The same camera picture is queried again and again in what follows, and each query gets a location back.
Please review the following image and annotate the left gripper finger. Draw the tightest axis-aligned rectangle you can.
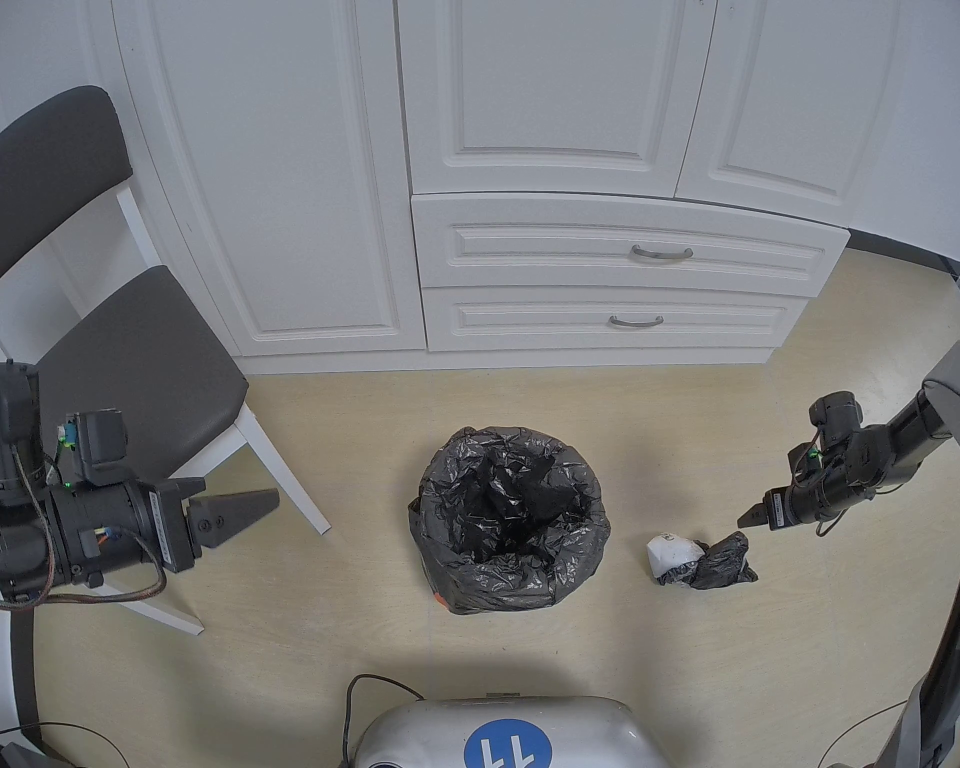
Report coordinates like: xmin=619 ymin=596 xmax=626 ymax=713
xmin=186 ymin=487 xmax=282 ymax=555

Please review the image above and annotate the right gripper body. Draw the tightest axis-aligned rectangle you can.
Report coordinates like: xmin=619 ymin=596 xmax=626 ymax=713
xmin=763 ymin=480 xmax=832 ymax=534

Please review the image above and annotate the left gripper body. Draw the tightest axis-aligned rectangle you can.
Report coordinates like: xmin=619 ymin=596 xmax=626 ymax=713
xmin=51 ymin=477 xmax=209 ymax=591

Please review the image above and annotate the black plastic bag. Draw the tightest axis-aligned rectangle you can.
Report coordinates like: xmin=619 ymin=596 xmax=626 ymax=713
xmin=407 ymin=426 xmax=610 ymax=616

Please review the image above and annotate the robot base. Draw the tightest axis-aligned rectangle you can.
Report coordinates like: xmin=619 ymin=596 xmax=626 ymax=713
xmin=352 ymin=696 xmax=672 ymax=768

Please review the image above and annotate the crumpled white paper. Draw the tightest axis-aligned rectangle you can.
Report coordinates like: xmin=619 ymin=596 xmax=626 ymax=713
xmin=646 ymin=532 xmax=706 ymax=585

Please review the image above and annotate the white chair with grey cushions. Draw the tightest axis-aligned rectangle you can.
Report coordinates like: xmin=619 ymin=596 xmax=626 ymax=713
xmin=0 ymin=84 xmax=333 ymax=637

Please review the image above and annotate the white wardrobe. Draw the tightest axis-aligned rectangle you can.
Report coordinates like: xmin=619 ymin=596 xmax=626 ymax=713
xmin=112 ymin=0 xmax=905 ymax=376

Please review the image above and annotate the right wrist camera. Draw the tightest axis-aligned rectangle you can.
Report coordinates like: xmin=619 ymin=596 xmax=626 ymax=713
xmin=787 ymin=442 xmax=825 ymax=489

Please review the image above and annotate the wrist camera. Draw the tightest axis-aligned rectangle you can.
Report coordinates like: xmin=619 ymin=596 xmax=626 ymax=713
xmin=787 ymin=442 xmax=825 ymax=489
xmin=63 ymin=408 xmax=130 ymax=492

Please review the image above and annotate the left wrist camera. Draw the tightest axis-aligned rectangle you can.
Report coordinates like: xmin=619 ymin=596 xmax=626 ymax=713
xmin=63 ymin=408 xmax=130 ymax=492

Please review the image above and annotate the black cable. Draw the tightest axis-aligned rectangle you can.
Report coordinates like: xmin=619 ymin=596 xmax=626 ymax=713
xmin=341 ymin=673 xmax=429 ymax=768

